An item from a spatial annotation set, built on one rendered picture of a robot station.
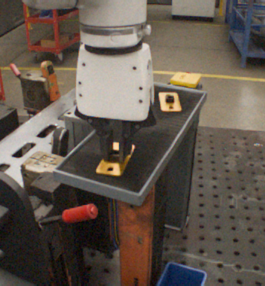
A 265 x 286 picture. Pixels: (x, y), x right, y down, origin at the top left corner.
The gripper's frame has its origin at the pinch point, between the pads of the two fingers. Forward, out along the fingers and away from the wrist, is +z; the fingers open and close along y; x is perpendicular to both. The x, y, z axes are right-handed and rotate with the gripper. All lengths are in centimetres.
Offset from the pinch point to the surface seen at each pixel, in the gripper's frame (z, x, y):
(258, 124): 119, -245, -53
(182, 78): 2.5, -35.6, -5.3
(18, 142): 18.5, -23.4, 33.5
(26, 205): 3.4, 12.6, 8.9
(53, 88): 16, -53, 37
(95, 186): 2.4, 7.2, 0.8
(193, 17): 113, -645, 46
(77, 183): 2.9, 6.7, 3.7
